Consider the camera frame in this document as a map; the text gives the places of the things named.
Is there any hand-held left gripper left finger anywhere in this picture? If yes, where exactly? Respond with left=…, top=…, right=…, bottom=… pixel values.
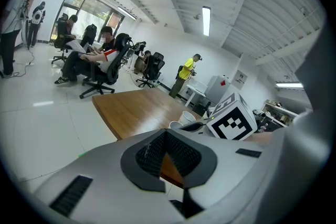
left=34, top=128, right=184, bottom=224

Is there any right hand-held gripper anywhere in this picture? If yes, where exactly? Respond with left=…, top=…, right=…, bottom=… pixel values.
left=181, top=91, right=258, bottom=141

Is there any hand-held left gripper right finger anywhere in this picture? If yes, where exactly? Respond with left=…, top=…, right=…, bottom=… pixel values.
left=166, top=128, right=272, bottom=221

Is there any person's right forearm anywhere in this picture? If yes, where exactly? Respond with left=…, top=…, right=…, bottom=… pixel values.
left=245, top=131, right=275, bottom=145

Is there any black bag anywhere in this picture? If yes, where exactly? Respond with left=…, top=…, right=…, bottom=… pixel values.
left=193, top=101, right=212, bottom=118

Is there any white desk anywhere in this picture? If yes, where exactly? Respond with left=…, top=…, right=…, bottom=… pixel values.
left=184, top=80, right=208, bottom=108

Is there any grey metal cabinet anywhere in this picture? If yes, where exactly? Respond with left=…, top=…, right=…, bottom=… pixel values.
left=204, top=74, right=232, bottom=106

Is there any cluttered white shelf rack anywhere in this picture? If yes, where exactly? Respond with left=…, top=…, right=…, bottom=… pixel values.
left=258, top=99, right=301, bottom=132

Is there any black office chair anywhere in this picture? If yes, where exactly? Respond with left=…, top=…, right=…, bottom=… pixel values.
left=79, top=24, right=98, bottom=48
left=135, top=51, right=166, bottom=89
left=51, top=13, right=73, bottom=66
left=79, top=33, right=133, bottom=99

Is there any grey mesh office chair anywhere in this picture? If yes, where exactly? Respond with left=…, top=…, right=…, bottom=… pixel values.
left=125, top=43, right=137, bottom=69

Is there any ceiling tube light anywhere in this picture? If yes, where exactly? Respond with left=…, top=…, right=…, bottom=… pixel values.
left=117, top=6, right=138, bottom=21
left=275, top=82, right=305, bottom=89
left=202, top=6, right=212, bottom=37

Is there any large glass window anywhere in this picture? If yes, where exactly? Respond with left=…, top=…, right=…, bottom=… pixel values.
left=51, top=0, right=125, bottom=44

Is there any white wall poster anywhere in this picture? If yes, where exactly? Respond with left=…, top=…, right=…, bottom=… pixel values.
left=234, top=69, right=248, bottom=85

